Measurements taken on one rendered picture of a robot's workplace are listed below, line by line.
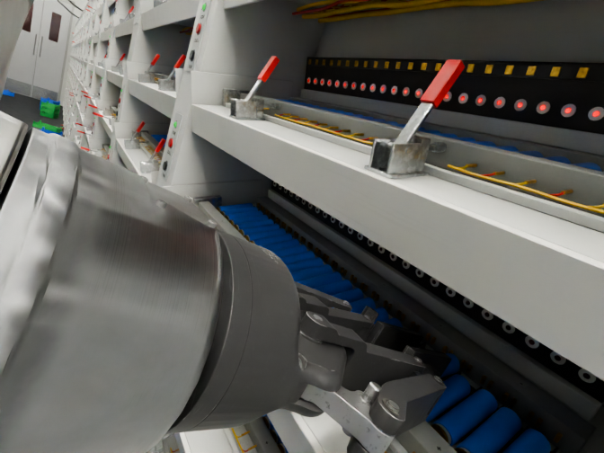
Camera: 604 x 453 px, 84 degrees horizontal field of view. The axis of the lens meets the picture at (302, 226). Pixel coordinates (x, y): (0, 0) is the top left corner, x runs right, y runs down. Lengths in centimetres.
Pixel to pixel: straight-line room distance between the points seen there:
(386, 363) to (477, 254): 8
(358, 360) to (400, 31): 48
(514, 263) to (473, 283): 3
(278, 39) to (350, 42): 13
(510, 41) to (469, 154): 21
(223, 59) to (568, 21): 46
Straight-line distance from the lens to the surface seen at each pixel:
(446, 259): 21
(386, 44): 59
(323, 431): 30
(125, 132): 131
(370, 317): 26
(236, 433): 52
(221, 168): 65
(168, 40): 133
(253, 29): 65
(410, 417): 19
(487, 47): 48
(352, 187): 25
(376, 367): 20
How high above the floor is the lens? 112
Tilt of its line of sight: 14 degrees down
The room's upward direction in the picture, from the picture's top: 20 degrees clockwise
